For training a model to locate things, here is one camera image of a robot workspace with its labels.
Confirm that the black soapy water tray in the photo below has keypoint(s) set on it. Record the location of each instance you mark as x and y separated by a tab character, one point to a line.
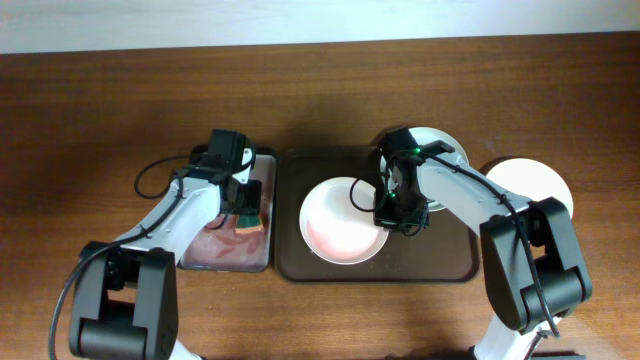
217	248

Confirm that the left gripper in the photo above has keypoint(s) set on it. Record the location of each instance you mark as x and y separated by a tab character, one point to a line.
253	204

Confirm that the white plate front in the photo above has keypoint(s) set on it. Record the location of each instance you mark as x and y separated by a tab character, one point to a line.
533	179

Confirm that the green orange scrub sponge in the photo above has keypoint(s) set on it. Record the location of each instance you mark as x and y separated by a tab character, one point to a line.
248	224

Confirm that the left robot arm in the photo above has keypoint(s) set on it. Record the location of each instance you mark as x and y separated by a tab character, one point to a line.
125	303

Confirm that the white plate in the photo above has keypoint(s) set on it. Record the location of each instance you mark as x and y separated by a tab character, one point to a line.
402	151
334	226
533	179

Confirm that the brown serving tray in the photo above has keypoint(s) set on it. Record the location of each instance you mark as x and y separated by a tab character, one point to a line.
444	252

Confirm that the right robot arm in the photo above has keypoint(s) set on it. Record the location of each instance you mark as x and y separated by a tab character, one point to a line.
535	272

